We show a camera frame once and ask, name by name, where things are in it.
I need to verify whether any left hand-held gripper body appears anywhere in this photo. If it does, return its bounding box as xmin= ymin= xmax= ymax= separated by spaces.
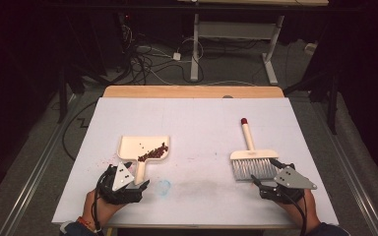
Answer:
xmin=95 ymin=161 xmax=144 ymax=206

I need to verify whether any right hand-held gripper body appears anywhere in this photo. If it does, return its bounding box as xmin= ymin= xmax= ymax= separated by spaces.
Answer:
xmin=259 ymin=162 xmax=318 ymax=205

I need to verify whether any cream plastic dustpan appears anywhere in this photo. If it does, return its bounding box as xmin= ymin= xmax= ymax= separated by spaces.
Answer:
xmin=116 ymin=135 xmax=171 ymax=187

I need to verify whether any pile of red beans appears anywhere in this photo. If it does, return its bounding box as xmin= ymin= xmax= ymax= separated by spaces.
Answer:
xmin=137 ymin=142 xmax=170 ymax=163

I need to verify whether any cream brush with red-tipped handle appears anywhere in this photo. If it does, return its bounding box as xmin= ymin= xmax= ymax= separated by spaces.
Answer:
xmin=229 ymin=117 xmax=281 ymax=182

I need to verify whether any person's right hand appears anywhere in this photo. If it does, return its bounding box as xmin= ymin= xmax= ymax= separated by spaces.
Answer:
xmin=277 ymin=188 xmax=321 ymax=231

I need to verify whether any person's left hand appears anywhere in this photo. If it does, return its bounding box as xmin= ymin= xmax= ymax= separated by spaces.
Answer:
xmin=82 ymin=190 xmax=126 ymax=228

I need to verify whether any black metal stand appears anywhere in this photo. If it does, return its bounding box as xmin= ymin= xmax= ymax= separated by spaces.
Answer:
xmin=283 ymin=65 xmax=340 ymax=136

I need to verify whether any white table cover sheet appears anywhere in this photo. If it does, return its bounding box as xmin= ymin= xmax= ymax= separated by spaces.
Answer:
xmin=51 ymin=96 xmax=340 ymax=227

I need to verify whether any wooden table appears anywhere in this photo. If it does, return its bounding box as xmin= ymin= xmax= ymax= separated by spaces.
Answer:
xmin=101 ymin=85 xmax=309 ymax=230

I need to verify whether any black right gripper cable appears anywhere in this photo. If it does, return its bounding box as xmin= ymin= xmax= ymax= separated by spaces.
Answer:
xmin=280 ymin=189 xmax=309 ymax=236

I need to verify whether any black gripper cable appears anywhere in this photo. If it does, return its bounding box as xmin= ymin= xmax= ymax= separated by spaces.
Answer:
xmin=91 ymin=170 xmax=108 ymax=236
xmin=280 ymin=189 xmax=309 ymax=236

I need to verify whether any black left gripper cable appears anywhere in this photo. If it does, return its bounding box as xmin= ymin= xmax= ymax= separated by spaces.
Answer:
xmin=91 ymin=170 xmax=108 ymax=236

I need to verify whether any orange bracelet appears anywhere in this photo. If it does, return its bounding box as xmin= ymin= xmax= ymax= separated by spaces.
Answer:
xmin=76 ymin=215 xmax=100 ymax=232

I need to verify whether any metal floor rail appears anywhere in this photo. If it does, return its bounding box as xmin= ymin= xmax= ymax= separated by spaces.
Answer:
xmin=318 ymin=97 xmax=378 ymax=236
xmin=0 ymin=94 xmax=82 ymax=236

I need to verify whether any black floor cable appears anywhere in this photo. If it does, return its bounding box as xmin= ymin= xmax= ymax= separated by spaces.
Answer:
xmin=61 ymin=99 xmax=98 ymax=161

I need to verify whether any tangle of floor cables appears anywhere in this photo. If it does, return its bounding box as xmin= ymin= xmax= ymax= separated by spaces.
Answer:
xmin=117 ymin=13 xmax=206 ymax=87

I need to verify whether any white desk frame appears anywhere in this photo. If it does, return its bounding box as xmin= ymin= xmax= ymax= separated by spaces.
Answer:
xmin=176 ymin=0 xmax=330 ymax=87

